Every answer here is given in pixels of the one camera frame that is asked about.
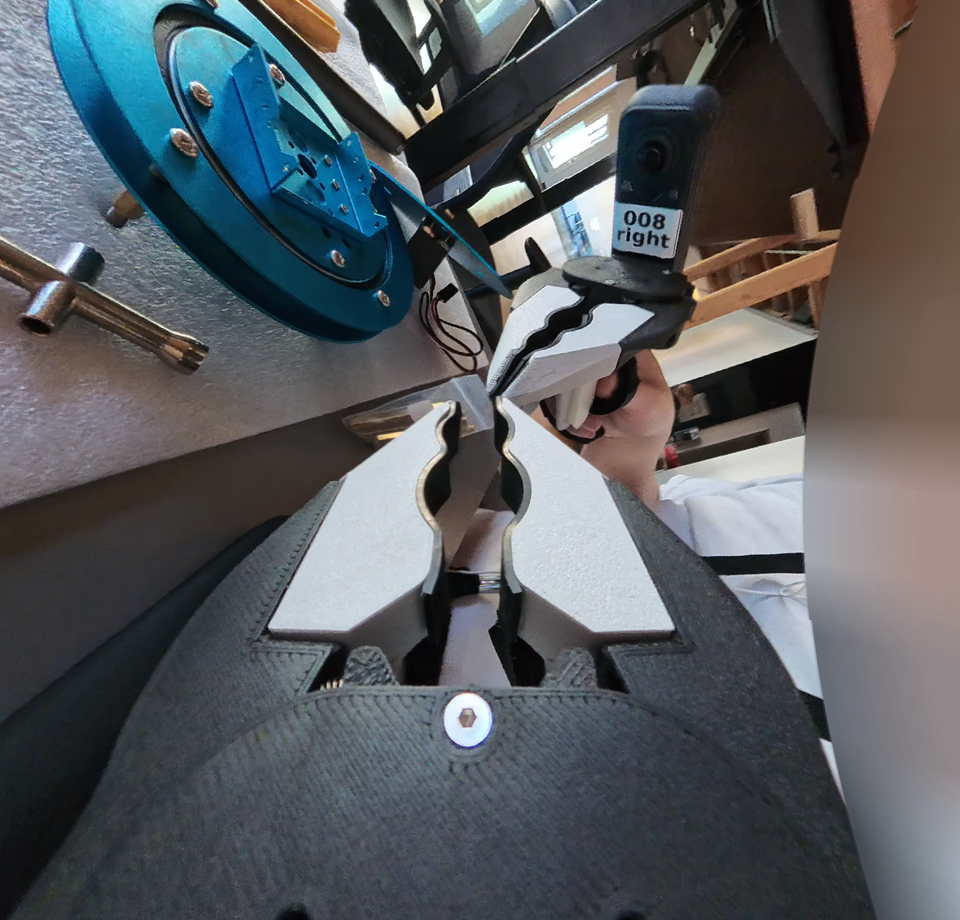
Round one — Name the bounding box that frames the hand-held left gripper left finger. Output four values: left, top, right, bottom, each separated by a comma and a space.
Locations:
266, 401, 462, 685

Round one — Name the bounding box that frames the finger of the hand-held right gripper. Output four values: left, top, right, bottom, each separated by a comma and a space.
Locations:
487, 271, 601, 396
495, 305, 654, 411

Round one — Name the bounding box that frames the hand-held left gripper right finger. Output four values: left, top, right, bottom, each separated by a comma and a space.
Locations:
491, 398, 676, 685

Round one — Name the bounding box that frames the clear bag of brass standoffs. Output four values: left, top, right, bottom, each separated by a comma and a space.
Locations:
341, 376, 500, 445

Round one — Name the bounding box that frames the person's right forearm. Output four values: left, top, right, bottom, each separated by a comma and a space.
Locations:
607, 462, 669, 512

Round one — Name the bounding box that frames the person's right hand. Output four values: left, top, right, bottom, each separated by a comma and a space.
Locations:
581, 357, 680, 486

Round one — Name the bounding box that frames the wooden rack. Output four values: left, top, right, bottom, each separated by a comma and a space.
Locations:
682, 188, 841, 329

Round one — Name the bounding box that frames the blue disc with black servo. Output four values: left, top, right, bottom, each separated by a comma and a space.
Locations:
371, 162, 515, 299

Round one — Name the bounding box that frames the person's white shirt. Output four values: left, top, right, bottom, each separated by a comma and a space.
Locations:
656, 473, 841, 786

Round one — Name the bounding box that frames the white foam mat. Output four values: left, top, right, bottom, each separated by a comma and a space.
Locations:
0, 0, 489, 509

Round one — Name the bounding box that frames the black office chair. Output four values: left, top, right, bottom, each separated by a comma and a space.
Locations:
330, 0, 451, 122

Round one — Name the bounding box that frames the silver cross socket wrench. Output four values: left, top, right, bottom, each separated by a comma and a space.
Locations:
0, 236, 210, 375

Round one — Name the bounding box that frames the blue round metal base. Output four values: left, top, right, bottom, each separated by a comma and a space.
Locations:
46, 0, 417, 345

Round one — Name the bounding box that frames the red black servo cable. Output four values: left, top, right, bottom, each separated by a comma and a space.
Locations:
418, 282, 485, 374

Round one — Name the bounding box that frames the black shoulder strap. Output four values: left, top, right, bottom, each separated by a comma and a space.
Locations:
701, 552, 807, 576

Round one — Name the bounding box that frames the black frame table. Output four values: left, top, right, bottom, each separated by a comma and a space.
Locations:
405, 0, 871, 209

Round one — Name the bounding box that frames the black handle screwdriver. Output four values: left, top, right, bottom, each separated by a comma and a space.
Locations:
217, 0, 410, 156

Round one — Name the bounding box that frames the orange handle screwdriver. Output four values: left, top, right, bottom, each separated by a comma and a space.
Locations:
240, 0, 342, 53

